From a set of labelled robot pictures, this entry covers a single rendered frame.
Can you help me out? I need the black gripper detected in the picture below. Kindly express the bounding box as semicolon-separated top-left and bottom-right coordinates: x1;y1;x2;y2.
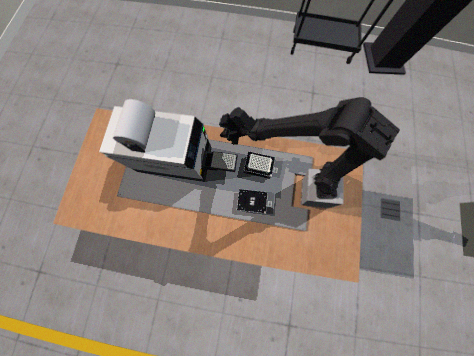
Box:
220;127;243;145

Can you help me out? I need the white roll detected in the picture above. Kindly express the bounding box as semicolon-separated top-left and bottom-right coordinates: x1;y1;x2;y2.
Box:
113;99;155;149

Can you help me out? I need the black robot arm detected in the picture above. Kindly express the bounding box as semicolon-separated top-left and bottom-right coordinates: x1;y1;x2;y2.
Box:
219;97;400;198

